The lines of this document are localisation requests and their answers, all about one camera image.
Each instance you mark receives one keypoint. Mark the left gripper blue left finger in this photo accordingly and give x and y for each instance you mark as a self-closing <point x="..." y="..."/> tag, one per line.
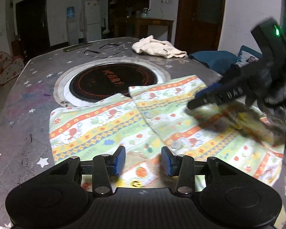
<point x="105" y="166"/>

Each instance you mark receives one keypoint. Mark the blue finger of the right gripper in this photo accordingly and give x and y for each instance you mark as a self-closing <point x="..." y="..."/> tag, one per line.
<point x="207" y="90"/>
<point x="201" y="101"/>

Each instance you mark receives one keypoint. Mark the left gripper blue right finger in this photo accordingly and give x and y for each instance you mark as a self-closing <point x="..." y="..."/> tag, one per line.
<point x="181" y="166"/>

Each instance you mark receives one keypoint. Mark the green patterned children's jacket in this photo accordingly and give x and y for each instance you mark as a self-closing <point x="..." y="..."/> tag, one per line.
<point x="156" y="116"/>

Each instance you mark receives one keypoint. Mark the pink children's folding tent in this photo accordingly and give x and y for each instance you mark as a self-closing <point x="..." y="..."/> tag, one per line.
<point x="9" y="67"/>

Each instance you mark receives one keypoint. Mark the gloved right hand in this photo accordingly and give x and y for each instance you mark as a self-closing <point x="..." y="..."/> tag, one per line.
<point x="274" y="104"/>

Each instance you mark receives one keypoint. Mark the blue sofa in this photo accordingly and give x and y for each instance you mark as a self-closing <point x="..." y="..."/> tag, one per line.
<point x="218" y="61"/>

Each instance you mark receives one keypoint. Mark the cream garment with number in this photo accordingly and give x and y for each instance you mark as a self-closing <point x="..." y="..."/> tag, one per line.
<point x="154" y="47"/>

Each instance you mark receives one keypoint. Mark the brown wooden side door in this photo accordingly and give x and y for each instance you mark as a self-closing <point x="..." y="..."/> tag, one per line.
<point x="199" y="25"/>

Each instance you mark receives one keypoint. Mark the round black induction cooktop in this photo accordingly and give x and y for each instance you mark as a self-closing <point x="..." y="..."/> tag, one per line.
<point x="99" y="79"/>

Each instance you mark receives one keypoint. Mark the wooden side table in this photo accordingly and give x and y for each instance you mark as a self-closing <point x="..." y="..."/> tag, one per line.
<point x="141" y="26"/>

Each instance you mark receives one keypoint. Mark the teal glass jar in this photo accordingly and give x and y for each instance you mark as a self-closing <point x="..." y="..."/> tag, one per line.
<point x="144" y="13"/>

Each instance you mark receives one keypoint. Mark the dark flat bar on table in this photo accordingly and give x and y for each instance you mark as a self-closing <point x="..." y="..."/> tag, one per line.
<point x="77" y="46"/>

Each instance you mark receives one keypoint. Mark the dark wooden display shelf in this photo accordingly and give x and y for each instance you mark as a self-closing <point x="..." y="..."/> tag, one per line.
<point x="128" y="0"/>

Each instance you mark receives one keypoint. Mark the white refrigerator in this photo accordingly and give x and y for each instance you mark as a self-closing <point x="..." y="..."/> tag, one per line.
<point x="93" y="20"/>

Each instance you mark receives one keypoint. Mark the white water dispenser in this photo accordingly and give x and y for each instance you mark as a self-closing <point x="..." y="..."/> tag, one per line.
<point x="71" y="26"/>

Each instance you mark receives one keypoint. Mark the dark wooden entrance door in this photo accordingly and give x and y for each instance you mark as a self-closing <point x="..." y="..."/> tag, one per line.
<point x="32" y="27"/>

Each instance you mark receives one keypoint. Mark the black wire hanger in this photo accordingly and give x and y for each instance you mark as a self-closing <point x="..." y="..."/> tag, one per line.
<point x="105" y="51"/>

